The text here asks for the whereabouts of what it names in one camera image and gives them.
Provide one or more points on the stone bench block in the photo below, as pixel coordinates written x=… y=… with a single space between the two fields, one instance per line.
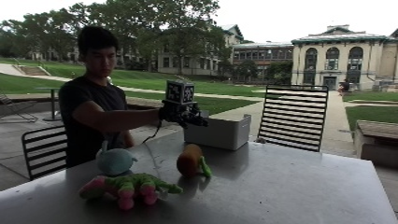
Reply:
x=376 y=141

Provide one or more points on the light blue round plush toy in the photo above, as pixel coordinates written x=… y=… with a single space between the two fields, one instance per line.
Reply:
x=115 y=160

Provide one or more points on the green and pink plush toy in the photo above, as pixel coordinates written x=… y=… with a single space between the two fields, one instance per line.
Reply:
x=127 y=187

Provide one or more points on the folding lounge chair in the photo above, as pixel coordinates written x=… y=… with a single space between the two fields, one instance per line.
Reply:
x=15 y=109

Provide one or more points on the white marker cube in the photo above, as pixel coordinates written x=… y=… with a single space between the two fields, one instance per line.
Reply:
x=180 y=92

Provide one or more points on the orange carrot plush toy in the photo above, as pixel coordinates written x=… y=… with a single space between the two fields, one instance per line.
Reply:
x=191 y=160

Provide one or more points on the white storage box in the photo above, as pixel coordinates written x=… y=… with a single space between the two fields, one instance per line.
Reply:
x=220 y=133

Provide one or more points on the round outdoor table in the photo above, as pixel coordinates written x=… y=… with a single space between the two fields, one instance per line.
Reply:
x=51 y=102

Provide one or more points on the black slatted metal chair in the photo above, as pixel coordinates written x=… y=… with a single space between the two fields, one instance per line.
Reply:
x=44 y=150
x=294 y=117

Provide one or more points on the the person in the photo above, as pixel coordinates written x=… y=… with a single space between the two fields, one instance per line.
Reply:
x=91 y=102

